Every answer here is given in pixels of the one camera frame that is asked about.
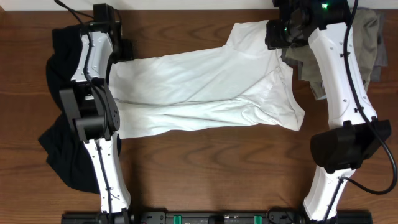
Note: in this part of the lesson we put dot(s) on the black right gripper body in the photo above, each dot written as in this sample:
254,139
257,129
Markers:
281,35

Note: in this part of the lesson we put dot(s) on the khaki folded shorts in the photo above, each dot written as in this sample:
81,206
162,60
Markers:
366,25

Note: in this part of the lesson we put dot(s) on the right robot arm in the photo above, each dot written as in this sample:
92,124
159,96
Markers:
355,133

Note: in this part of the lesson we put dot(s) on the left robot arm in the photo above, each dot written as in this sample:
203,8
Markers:
94,117

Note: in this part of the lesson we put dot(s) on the white t-shirt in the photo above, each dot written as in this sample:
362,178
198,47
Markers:
242,83

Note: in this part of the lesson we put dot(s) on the black garment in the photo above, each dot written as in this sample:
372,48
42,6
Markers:
66,154

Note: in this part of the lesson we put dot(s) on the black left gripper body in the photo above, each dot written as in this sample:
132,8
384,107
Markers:
124,53

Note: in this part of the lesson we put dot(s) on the grey folded garment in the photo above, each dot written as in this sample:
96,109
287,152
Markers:
381,56

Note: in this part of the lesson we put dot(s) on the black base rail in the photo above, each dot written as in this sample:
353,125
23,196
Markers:
217,217

